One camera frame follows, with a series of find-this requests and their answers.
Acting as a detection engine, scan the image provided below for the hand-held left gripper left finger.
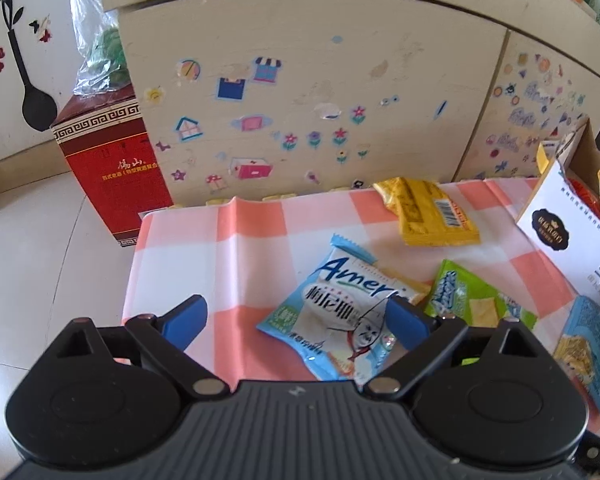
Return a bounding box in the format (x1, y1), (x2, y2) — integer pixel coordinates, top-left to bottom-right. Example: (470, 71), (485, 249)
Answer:
(55, 294), (231, 397)

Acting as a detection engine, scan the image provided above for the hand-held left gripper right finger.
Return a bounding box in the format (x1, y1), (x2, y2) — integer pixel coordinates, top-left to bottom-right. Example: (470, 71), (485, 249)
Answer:
(362, 296), (551, 396)

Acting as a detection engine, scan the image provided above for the light blue cracker packet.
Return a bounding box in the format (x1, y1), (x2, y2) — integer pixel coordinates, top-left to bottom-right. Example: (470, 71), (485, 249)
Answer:
(552, 295), (600, 420)

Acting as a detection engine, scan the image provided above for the white blue snack packet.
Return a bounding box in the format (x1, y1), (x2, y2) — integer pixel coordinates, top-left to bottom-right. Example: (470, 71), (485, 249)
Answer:
(256, 234), (432, 382)

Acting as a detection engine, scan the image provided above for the cardboard box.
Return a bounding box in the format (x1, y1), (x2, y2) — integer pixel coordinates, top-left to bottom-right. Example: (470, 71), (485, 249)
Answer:
(536, 115), (600, 241)

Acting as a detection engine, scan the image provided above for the pink checked cloth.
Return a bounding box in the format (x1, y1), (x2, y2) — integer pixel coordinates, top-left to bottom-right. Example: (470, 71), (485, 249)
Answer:
(121, 177), (600, 436)

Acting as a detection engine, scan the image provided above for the green snack packet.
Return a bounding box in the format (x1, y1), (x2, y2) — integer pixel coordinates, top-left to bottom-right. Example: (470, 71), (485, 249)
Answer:
(424, 259), (539, 332)

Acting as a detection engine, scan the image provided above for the yellow snack packet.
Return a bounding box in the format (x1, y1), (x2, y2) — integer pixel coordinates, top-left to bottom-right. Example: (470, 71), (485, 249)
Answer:
(397, 179), (482, 247)
(373, 176), (411, 216)

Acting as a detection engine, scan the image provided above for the white printed box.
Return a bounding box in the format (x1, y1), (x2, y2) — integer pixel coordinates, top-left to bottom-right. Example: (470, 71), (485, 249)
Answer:
(515, 159), (600, 317)

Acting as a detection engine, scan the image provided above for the red carton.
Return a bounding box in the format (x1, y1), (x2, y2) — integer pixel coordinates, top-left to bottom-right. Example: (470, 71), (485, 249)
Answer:
(51, 82), (175, 251)

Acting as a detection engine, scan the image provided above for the clear plastic bag of greens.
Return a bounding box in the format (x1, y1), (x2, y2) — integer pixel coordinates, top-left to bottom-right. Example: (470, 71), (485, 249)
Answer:
(69, 0), (132, 97)

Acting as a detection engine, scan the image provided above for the cream wooden cabinet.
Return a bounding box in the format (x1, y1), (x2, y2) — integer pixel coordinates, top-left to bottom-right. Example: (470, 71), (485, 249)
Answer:
(97, 0), (600, 208)

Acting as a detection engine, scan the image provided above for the black vase wall sticker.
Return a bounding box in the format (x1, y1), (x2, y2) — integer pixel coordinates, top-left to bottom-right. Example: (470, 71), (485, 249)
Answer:
(0, 0), (59, 133)

